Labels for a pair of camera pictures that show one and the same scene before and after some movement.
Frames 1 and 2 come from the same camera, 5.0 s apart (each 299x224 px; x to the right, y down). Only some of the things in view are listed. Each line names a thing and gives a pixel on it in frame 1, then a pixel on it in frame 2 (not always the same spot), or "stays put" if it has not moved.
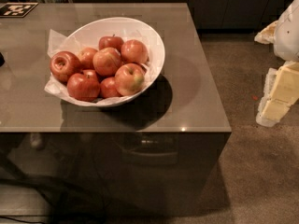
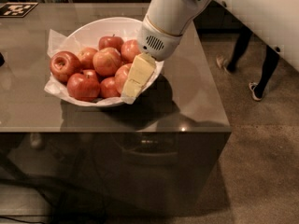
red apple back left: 86,57 stays put
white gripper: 288,35 to 156,43
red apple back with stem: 110,41 stays put
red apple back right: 133,50 stays put
